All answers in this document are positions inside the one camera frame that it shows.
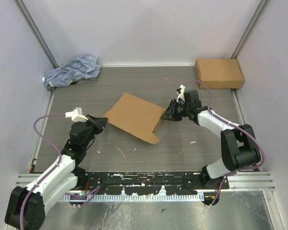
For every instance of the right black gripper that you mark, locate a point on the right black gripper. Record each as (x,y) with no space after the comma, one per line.
(172,114)

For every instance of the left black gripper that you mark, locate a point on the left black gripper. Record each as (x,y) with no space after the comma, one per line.
(99,123)

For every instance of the brown cardboard box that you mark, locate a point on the brown cardboard box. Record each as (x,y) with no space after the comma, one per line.
(219,73)
(136,116)

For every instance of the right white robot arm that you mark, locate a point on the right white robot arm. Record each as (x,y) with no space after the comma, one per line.
(239,149)

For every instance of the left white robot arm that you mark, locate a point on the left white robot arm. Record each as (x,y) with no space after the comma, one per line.
(28,206)

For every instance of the folded brown cardboard box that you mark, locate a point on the folded brown cardboard box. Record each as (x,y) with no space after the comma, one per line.
(219,73)

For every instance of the blue striped cloth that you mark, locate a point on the blue striped cloth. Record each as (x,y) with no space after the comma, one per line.
(83,69)

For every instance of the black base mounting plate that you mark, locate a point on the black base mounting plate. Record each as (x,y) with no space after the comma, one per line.
(145,183)

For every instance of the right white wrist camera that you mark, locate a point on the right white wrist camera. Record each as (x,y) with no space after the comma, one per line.
(180,94)

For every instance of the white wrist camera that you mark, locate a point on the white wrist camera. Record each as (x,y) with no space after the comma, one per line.
(76,115)
(180,94)

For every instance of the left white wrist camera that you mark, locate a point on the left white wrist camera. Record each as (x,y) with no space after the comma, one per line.
(76,115)

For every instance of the slotted cable duct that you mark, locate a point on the slotted cable duct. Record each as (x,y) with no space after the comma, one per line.
(162,197)

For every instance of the aluminium front rail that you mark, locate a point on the aluminium front rail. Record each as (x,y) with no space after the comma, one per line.
(242,181)

